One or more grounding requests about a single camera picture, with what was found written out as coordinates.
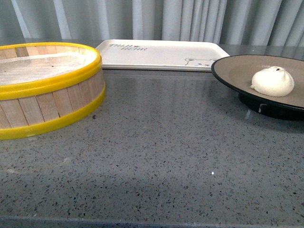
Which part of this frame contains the white bear print tray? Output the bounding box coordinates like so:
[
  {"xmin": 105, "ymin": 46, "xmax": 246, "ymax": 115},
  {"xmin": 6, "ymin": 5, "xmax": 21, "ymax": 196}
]
[{"xmin": 96, "ymin": 39, "xmax": 229, "ymax": 72}]

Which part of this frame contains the yellow rimmed wooden steamer basket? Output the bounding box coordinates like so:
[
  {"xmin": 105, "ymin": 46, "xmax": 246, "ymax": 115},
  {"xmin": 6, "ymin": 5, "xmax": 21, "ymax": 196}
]
[{"xmin": 0, "ymin": 42, "xmax": 105, "ymax": 140}]

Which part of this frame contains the white mesh steamer liner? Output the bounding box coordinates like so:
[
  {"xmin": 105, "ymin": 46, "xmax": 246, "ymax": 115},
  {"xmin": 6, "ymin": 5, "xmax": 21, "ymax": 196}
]
[{"xmin": 0, "ymin": 45, "xmax": 97, "ymax": 86}]

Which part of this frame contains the brown plate with black rim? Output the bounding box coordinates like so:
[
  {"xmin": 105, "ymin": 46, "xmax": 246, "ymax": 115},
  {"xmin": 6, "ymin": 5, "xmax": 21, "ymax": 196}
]
[{"xmin": 211, "ymin": 55, "xmax": 304, "ymax": 121}]

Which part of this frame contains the grey pleated curtain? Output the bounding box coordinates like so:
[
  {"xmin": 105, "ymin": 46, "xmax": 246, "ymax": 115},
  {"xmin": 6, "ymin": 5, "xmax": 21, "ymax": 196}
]
[{"xmin": 0, "ymin": 0, "xmax": 304, "ymax": 47}]

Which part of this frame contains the white steamed bun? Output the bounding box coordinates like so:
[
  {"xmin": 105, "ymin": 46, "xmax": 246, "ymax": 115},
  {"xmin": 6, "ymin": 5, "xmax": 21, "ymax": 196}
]
[{"xmin": 250, "ymin": 66, "xmax": 295, "ymax": 97}]

